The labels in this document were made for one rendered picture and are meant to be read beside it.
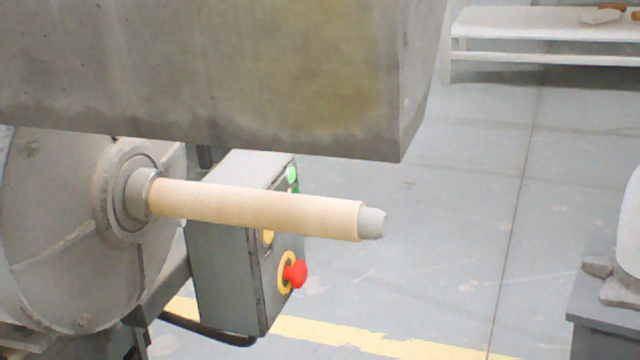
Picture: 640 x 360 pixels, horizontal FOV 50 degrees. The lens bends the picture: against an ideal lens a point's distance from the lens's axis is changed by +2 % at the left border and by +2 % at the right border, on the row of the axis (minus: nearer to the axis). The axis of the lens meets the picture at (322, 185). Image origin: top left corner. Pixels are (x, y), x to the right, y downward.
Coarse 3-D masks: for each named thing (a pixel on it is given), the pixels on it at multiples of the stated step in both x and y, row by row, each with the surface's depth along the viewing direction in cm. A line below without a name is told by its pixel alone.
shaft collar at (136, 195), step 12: (144, 168) 59; (132, 180) 57; (144, 180) 57; (132, 192) 57; (144, 192) 56; (132, 204) 57; (144, 204) 57; (132, 216) 58; (144, 216) 57; (156, 216) 58
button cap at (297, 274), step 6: (294, 264) 93; (300, 264) 93; (288, 270) 93; (294, 270) 92; (300, 270) 92; (306, 270) 94; (288, 276) 93; (294, 276) 92; (300, 276) 92; (306, 276) 94; (294, 282) 92; (300, 282) 93; (294, 288) 93
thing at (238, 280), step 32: (224, 160) 94; (256, 160) 93; (288, 160) 93; (192, 224) 85; (224, 224) 83; (192, 256) 88; (224, 256) 86; (256, 256) 85; (288, 256) 94; (224, 288) 88; (256, 288) 87; (288, 288) 95; (160, 320) 94; (192, 320) 96; (224, 320) 91; (256, 320) 89
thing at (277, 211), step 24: (168, 192) 57; (192, 192) 56; (216, 192) 55; (240, 192) 55; (264, 192) 55; (288, 192) 55; (192, 216) 56; (216, 216) 55; (240, 216) 54; (264, 216) 54; (288, 216) 53; (312, 216) 52; (336, 216) 52; (360, 240) 53
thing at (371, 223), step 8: (360, 208) 52; (368, 208) 52; (360, 216) 52; (368, 216) 52; (376, 216) 51; (384, 216) 52; (360, 224) 52; (368, 224) 51; (376, 224) 51; (384, 224) 52; (360, 232) 52; (368, 232) 52; (376, 232) 51; (384, 232) 52
